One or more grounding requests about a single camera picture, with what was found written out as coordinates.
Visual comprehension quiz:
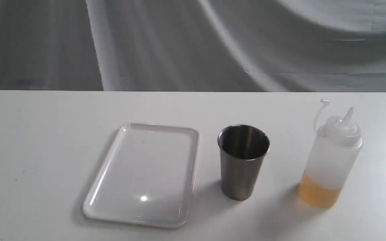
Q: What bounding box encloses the grey fabric backdrop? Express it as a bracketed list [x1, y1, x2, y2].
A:
[0, 0, 386, 92]

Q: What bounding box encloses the stainless steel cup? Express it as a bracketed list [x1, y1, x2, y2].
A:
[217, 125, 270, 201]

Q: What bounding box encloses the white plastic tray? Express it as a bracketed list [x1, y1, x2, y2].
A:
[82, 123, 200, 228]

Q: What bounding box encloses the clear squeeze bottle with oil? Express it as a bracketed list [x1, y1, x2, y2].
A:
[297, 99, 363, 209]

